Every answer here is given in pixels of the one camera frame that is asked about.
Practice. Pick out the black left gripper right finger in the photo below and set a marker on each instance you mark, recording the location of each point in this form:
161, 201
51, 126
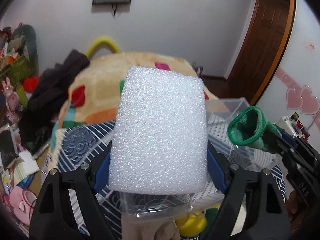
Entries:
252, 208

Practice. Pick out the pink bunny doll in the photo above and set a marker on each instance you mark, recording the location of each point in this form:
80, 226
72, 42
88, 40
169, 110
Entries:
12, 101

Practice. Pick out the right hand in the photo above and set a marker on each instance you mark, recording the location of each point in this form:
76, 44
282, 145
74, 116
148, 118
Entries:
296, 210

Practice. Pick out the green cardboard box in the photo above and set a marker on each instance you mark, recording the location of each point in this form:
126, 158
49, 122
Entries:
17, 72

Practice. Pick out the clear plastic storage box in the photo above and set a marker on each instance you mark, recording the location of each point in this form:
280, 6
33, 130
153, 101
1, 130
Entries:
158, 156

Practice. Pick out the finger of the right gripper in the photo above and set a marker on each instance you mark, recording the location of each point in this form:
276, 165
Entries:
279, 140

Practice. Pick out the brown wooden door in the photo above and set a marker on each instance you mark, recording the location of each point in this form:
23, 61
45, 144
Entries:
262, 48

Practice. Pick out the beige colourful patch blanket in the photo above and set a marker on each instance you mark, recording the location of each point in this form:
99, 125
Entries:
94, 95

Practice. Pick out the white foam block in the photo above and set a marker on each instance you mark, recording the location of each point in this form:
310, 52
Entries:
160, 137

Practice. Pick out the dark clothes pile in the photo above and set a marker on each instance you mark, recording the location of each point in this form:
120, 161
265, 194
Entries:
36, 123

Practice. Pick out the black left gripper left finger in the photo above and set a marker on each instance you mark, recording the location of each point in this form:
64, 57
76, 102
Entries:
67, 207

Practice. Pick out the green knitted sock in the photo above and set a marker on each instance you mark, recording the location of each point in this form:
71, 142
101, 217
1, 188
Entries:
251, 128

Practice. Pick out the yellow curved pillow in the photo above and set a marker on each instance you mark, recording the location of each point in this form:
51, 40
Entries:
103, 41

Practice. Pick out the yellow felt ball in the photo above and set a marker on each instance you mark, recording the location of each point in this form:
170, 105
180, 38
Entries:
191, 225

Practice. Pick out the pink plush slipper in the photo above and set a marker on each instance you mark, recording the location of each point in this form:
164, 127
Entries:
23, 203

